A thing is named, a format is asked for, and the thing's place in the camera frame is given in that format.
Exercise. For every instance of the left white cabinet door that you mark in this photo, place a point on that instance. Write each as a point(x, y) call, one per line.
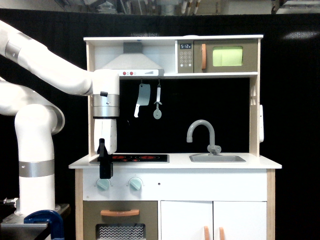
point(185, 220)

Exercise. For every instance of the white wooden toy kitchen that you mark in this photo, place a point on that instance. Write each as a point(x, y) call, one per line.
point(230, 101)

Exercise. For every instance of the left orange cabinet handle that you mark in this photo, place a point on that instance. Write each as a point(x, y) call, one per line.
point(206, 233)

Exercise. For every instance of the white cabinet door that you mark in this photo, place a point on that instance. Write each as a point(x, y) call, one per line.
point(185, 220)
point(240, 220)

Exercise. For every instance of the toy oven door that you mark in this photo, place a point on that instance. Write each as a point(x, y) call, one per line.
point(140, 227)

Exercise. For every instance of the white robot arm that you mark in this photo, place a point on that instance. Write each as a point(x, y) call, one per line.
point(36, 119)

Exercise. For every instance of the orange microwave handle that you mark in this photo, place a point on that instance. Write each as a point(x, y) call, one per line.
point(203, 56)

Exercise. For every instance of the toy pizza cutter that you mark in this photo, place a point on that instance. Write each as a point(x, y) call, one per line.
point(157, 114)

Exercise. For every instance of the grey toy faucet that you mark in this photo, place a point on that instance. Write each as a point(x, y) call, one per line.
point(208, 132)

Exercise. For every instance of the white range hood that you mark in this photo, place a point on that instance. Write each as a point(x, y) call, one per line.
point(133, 63)

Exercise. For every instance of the black toy stovetop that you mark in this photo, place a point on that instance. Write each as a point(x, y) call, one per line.
point(135, 158)

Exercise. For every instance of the orange oven handle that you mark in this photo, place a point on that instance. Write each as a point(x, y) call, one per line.
point(121, 213)

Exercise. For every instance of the white side holder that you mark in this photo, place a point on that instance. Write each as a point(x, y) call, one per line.
point(261, 123)

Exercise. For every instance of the orange cabinet handle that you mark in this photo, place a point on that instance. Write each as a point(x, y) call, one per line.
point(206, 233)
point(221, 233)

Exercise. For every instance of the right orange cabinet handle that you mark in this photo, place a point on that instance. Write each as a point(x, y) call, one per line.
point(221, 233)

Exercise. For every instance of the right white cabinet door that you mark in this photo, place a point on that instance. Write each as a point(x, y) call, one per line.
point(240, 220)

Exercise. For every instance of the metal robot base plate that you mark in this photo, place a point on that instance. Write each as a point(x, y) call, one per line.
point(40, 225)

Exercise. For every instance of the right mint stove knob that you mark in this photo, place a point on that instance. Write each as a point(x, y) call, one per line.
point(135, 183)

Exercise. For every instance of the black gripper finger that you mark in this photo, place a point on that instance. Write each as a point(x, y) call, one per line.
point(110, 166)
point(103, 160)

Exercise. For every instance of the left mint stove knob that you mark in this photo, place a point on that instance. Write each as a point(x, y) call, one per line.
point(103, 184)

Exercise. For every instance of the toy microwave door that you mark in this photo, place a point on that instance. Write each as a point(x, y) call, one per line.
point(227, 56)

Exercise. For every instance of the grey toy sink basin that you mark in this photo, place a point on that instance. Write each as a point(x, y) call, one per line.
point(216, 159)

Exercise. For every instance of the toy cleaver knife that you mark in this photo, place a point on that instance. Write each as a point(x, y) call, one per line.
point(143, 98)

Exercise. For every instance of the blue clamp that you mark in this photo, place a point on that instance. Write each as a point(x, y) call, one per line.
point(52, 218)

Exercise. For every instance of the microwave keypad panel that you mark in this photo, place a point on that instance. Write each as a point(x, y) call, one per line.
point(185, 56)

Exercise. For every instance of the mint stove knob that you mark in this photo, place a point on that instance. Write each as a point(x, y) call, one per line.
point(135, 183)
point(103, 184)

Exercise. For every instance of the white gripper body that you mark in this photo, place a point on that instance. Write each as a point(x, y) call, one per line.
point(106, 129)

